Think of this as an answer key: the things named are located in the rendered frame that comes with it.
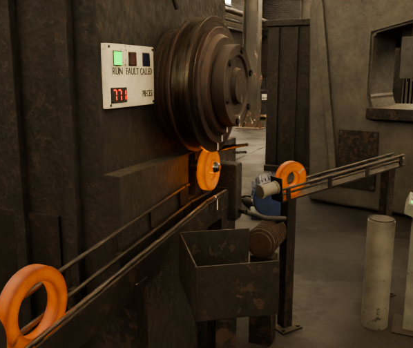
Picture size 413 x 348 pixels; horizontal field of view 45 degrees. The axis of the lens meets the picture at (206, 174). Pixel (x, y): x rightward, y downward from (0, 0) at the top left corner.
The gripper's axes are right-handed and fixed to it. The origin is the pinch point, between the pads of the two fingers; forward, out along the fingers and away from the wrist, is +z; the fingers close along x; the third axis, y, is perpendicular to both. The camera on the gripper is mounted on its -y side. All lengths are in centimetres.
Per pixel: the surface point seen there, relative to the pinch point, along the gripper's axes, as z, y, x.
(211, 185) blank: 16, -72, -62
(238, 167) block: 13, -72, -38
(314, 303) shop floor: 79, -23, 14
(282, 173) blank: 13, -57, -20
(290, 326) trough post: 80, -28, -16
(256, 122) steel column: 162, -288, 781
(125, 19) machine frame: -31, -105, -94
